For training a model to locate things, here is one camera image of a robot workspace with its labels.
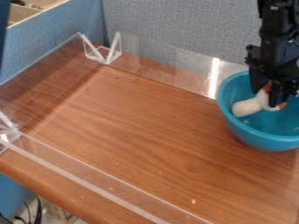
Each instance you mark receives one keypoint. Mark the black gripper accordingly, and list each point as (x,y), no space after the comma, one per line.
(274,63)

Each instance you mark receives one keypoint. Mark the white brown toy mushroom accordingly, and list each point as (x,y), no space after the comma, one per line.
(250,106)

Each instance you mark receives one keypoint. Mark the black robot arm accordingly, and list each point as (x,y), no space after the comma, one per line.
(280,28)

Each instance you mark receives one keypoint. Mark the blue plastic bowl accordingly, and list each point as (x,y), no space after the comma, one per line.
(269,131)

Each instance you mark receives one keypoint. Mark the clear acrylic front barrier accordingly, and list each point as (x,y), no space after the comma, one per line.
(117,190)

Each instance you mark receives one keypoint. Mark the wooden shelf box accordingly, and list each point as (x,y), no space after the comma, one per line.
(25,9)

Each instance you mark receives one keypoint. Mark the clear acrylic corner bracket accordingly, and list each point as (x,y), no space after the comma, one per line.
(100,53)

